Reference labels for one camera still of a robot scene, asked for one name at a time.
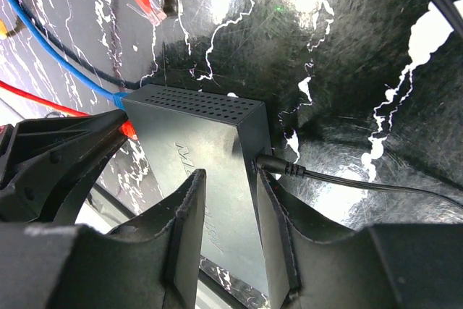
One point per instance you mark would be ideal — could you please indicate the black power adapter with cord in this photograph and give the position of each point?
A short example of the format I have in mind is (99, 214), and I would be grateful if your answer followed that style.
(277, 165)

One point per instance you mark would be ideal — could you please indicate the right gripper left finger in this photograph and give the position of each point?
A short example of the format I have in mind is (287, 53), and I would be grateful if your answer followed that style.
(150, 261)

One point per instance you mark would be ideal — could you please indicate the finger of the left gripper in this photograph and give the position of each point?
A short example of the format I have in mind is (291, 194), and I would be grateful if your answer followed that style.
(49, 165)

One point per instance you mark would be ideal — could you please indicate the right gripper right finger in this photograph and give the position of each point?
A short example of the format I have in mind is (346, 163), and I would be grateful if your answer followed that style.
(314, 262)

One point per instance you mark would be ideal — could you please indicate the black network switch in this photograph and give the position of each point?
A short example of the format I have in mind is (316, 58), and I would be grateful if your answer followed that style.
(184, 130)

